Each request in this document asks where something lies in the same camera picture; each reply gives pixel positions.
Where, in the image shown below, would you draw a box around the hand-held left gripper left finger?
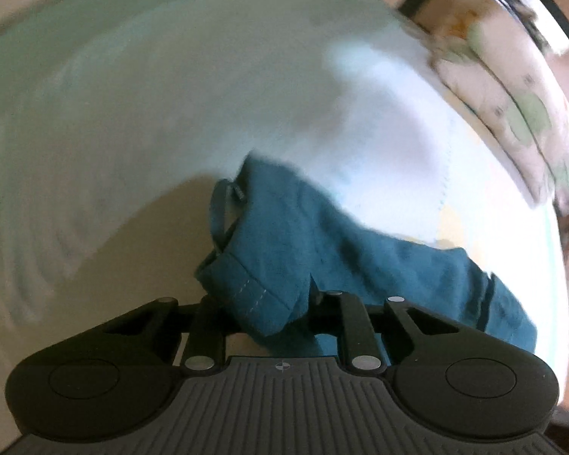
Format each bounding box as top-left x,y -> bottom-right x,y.
99,295 -> 239,373

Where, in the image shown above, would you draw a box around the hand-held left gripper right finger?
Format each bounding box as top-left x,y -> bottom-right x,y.
307,279 -> 462,376

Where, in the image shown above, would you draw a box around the teal pants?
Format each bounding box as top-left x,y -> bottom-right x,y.
194,152 -> 539,357

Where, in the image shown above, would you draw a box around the pastel printed bed sheet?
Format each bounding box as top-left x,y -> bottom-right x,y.
0,0 -> 569,437

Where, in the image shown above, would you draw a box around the small leaf-print pillow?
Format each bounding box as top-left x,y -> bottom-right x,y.
431,50 -> 561,207

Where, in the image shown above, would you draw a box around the large leaf-print pillow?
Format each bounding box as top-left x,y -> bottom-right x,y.
469,12 -> 569,216

